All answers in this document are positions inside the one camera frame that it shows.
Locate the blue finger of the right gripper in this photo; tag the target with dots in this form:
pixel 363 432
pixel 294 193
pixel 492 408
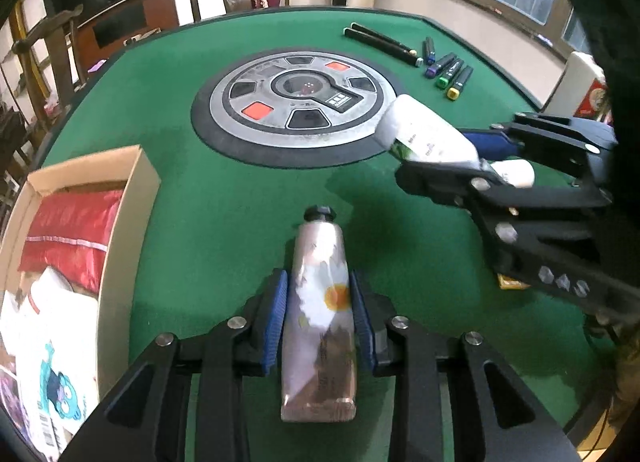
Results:
pixel 444 184
pixel 492 144

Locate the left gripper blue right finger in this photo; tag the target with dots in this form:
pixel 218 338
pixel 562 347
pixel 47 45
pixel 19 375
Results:
pixel 362 323

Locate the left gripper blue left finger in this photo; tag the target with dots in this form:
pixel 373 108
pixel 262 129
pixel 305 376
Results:
pixel 272 312

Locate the yellow foil packet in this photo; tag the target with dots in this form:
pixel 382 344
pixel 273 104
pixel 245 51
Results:
pixel 507 283

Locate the pink daisy cream tube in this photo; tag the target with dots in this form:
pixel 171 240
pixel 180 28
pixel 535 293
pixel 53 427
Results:
pixel 318 360

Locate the white plastic bottle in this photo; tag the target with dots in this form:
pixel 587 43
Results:
pixel 411 131

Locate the teal cartoon wipes pack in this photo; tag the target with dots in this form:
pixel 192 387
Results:
pixel 58 392

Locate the white power adapter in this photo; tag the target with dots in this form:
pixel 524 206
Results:
pixel 52 307

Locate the red foil package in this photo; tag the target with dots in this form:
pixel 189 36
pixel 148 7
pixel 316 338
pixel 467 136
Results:
pixel 70 232

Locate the purple anime pouch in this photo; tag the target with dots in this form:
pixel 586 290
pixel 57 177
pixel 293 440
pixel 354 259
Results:
pixel 10 400

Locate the person's right hand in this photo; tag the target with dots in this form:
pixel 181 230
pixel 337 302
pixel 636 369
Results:
pixel 625 339

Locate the yellow marker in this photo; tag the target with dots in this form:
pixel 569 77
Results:
pixel 458 84

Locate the green marker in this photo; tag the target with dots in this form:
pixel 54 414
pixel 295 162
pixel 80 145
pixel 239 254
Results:
pixel 449 72

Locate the purple marker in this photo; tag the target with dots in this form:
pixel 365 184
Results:
pixel 439 65

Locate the white red liquor bottle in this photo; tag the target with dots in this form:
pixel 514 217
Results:
pixel 581 91

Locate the blue marker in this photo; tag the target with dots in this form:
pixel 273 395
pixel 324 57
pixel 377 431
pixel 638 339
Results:
pixel 429 51

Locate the black pen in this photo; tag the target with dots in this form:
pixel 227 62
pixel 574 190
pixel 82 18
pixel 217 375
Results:
pixel 380 36
pixel 383 46

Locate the round mahjong table centre panel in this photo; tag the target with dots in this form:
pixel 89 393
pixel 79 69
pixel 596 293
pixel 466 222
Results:
pixel 295 108

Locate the cardboard tray box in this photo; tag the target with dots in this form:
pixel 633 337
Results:
pixel 126 168

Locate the wooden chair near television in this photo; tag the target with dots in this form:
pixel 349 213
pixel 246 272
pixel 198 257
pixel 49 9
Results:
pixel 55 31

